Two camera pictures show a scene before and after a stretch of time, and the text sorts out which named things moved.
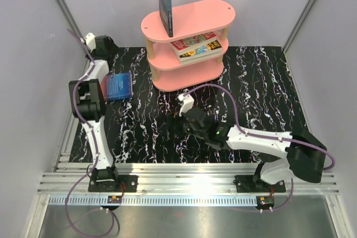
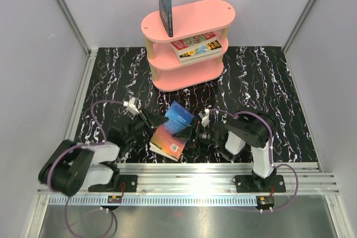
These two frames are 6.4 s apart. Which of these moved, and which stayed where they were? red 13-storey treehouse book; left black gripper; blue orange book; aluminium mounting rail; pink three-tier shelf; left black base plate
Moved: blue orange book; left black gripper
Stayed: left black base plate; pink three-tier shelf; red 13-storey treehouse book; aluminium mounting rail
